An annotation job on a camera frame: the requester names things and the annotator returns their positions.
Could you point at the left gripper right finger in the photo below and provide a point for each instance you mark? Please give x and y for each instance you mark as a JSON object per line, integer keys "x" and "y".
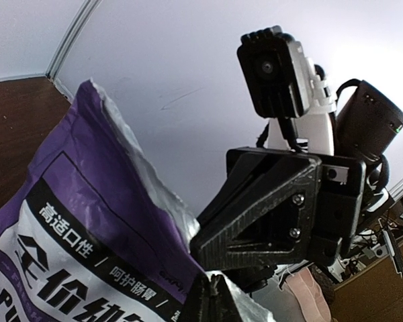
{"x": 222, "y": 307}

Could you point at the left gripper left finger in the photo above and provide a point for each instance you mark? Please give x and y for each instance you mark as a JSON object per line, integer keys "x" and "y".
{"x": 196, "y": 306}

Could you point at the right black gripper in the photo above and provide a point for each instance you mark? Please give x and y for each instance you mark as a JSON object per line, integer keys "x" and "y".
{"x": 264, "y": 212}

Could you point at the purple pet food bag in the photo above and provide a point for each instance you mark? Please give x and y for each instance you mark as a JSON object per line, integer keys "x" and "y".
{"x": 93, "y": 234}

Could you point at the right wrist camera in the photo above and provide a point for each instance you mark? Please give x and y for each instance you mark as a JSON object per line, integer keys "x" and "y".
{"x": 288, "y": 90}

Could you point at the right aluminium frame post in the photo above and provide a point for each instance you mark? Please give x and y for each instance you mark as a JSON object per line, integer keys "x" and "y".
{"x": 70, "y": 36}

